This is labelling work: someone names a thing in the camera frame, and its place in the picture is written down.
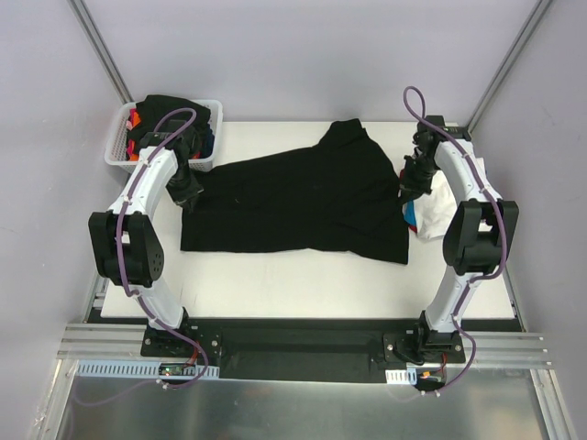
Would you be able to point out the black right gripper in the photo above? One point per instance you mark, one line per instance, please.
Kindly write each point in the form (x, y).
(411, 181)

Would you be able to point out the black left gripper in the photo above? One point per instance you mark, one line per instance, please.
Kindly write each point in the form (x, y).
(184, 191)

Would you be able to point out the white t shirt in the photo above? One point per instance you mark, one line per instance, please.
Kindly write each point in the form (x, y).
(434, 212)

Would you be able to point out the white plastic laundry basket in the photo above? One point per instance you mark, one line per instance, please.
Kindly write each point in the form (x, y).
(116, 144)

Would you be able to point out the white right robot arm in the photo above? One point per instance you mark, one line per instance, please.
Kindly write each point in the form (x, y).
(476, 244)

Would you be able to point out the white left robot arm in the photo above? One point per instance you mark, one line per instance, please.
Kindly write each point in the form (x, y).
(127, 251)

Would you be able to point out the dark blue t shirt in basket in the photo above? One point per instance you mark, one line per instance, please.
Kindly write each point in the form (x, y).
(207, 145)

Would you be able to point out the pink t shirt in basket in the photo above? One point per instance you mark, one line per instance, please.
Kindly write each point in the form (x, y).
(130, 149)

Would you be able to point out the orange t shirt in basket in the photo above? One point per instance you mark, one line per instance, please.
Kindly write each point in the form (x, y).
(135, 120)

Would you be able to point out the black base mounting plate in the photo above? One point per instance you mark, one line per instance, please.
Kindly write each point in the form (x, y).
(297, 349)

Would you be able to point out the aluminium front rail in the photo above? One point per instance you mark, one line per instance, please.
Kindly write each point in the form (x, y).
(494, 350)

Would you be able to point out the right white cable duct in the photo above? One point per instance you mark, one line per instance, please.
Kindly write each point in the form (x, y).
(406, 376)

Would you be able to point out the white cable duct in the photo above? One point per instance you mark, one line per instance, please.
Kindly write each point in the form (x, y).
(121, 369)
(406, 376)

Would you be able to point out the left white cable duct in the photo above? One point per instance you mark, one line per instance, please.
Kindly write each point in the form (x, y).
(121, 369)

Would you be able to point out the left aluminium frame post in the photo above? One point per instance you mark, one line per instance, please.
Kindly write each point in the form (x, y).
(102, 52)

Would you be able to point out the aluminium frame post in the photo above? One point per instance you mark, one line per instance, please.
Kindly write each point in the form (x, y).
(529, 27)
(102, 52)

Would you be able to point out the right aluminium frame post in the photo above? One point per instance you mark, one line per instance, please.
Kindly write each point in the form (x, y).
(529, 27)

